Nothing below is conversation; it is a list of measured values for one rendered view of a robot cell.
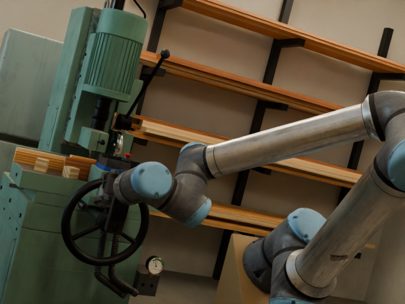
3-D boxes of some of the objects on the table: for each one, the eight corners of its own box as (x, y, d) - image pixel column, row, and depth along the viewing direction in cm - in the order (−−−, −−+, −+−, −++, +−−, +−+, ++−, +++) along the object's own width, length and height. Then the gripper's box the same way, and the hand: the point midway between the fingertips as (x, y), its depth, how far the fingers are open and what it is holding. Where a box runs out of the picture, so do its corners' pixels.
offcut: (70, 177, 212) (73, 166, 212) (77, 179, 210) (80, 169, 210) (61, 175, 209) (64, 165, 208) (68, 178, 207) (70, 167, 207)
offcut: (46, 172, 208) (49, 160, 208) (44, 173, 204) (47, 161, 204) (35, 169, 208) (38, 157, 207) (33, 170, 204) (36, 158, 204)
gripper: (146, 173, 165) (116, 184, 183) (114, 166, 161) (87, 179, 179) (142, 204, 163) (113, 213, 181) (110, 198, 158) (84, 208, 177)
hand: (100, 205), depth 178 cm, fingers closed
